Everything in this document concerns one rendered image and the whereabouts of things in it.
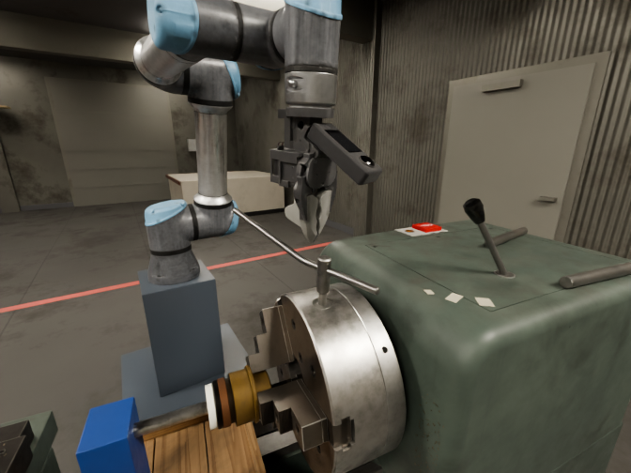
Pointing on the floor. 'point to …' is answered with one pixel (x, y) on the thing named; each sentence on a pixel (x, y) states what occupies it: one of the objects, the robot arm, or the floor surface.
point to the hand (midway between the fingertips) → (315, 236)
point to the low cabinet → (267, 199)
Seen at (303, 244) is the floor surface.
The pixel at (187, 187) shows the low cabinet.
